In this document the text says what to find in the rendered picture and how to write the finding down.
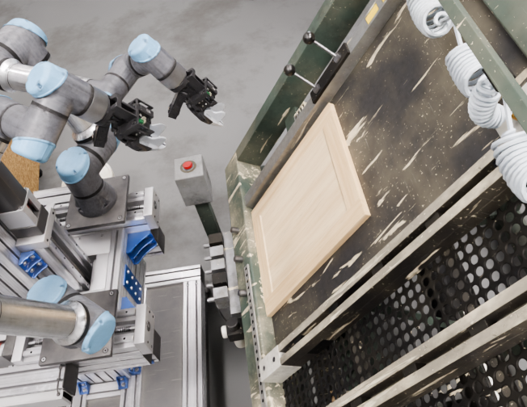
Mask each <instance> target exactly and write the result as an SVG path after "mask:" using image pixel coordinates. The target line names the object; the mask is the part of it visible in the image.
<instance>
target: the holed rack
mask: <svg viewBox="0 0 527 407"><path fill-rule="evenodd" d="M244 273H245V280H246V286H247V298H248V304H249V311H250V318H251V330H252V337H253V343H254V350H255V361H256V368H257V375H258V381H259V394H260V400H261V407H268V401H267V395H266V389H265V383H264V382H261V377H260V370H259V361H260V360H262V359H261V353H260V346H259V335H258V329H257V323H256V316H255V305H254V299H253V292H252V286H251V275H250V268H249V264H247V265H246V266H245V267H244Z"/></svg>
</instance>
